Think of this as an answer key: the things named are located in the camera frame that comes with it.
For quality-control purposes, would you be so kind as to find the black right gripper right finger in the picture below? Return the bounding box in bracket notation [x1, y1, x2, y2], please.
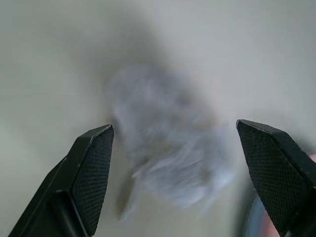
[236, 118, 316, 237]

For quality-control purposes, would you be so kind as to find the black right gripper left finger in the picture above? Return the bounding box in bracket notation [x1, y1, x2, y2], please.
[8, 124, 115, 237]

